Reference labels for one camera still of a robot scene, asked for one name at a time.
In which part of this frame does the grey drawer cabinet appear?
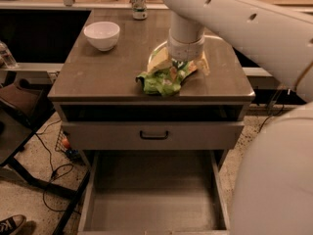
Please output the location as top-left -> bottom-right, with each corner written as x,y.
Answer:
49,9 -> 254,162

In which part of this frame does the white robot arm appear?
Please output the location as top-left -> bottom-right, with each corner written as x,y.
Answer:
163,0 -> 313,235

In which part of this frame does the white ceramic bowl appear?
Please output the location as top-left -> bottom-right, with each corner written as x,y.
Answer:
83,22 -> 120,51

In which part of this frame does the clear plastic water bottle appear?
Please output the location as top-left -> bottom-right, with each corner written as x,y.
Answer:
0,41 -> 18,69

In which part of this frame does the white green soda can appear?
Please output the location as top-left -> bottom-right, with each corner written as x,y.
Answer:
131,0 -> 148,20

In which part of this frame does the closed drawer with black handle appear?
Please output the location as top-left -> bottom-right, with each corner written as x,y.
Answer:
63,121 -> 244,151

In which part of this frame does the wire basket with balls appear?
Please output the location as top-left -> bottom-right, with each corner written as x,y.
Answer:
55,130 -> 81,162

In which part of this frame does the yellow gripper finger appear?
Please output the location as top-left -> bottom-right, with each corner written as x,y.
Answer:
147,47 -> 172,73
195,58 -> 209,75

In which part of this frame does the black floor cable right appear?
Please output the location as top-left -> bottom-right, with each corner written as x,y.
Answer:
257,103 -> 287,134

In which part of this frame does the black floor cable left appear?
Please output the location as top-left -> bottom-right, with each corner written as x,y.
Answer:
34,118 -> 82,215

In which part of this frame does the green rice chip bag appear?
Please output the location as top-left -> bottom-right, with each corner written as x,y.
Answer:
136,59 -> 197,96

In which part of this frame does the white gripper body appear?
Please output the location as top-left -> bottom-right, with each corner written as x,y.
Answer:
167,35 -> 204,61

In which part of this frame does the black floor cable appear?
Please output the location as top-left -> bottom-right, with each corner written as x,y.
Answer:
257,103 -> 287,134
34,118 -> 82,215

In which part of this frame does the black white sneaker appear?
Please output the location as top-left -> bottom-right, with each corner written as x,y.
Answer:
0,214 -> 26,235

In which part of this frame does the dark side table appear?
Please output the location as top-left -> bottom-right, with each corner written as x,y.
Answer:
0,78 -> 75,199

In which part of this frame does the open grey bottom drawer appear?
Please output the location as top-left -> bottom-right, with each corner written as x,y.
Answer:
77,151 -> 230,235

